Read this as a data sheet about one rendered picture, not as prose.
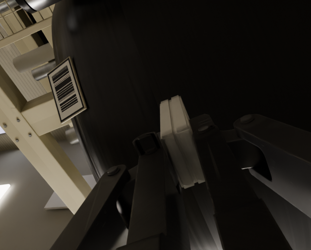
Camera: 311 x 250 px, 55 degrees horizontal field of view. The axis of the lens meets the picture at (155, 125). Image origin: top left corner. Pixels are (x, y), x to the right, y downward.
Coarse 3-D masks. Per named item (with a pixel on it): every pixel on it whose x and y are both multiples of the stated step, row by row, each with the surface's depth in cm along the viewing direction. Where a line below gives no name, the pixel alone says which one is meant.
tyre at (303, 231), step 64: (64, 0) 35; (128, 0) 30; (192, 0) 29; (256, 0) 27; (128, 64) 29; (192, 64) 28; (256, 64) 27; (128, 128) 29; (192, 192) 29; (256, 192) 29
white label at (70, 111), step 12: (60, 72) 32; (72, 72) 31; (60, 84) 32; (72, 84) 31; (60, 96) 32; (72, 96) 31; (60, 108) 32; (72, 108) 31; (84, 108) 30; (60, 120) 32
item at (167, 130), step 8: (160, 104) 20; (168, 104) 19; (160, 112) 19; (168, 112) 17; (160, 120) 17; (168, 120) 16; (160, 128) 16; (168, 128) 15; (160, 136) 15; (168, 136) 14; (176, 136) 14; (168, 144) 14; (176, 144) 14; (168, 152) 14; (176, 152) 14; (176, 160) 14; (184, 160) 14; (176, 168) 14; (184, 168) 14; (184, 176) 15; (192, 176) 15; (184, 184) 15; (192, 184) 15
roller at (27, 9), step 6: (18, 0) 31; (24, 0) 31; (30, 0) 31; (36, 0) 31; (42, 0) 31; (48, 0) 31; (54, 0) 32; (60, 0) 32; (24, 6) 31; (30, 6) 32; (36, 6) 32; (42, 6) 32; (48, 6) 33; (30, 12) 32
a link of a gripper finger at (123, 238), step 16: (112, 176) 13; (128, 176) 13; (96, 192) 12; (112, 192) 12; (80, 208) 11; (96, 208) 11; (112, 208) 11; (80, 224) 10; (96, 224) 10; (112, 224) 11; (128, 224) 13; (64, 240) 10; (80, 240) 9; (96, 240) 10; (112, 240) 11
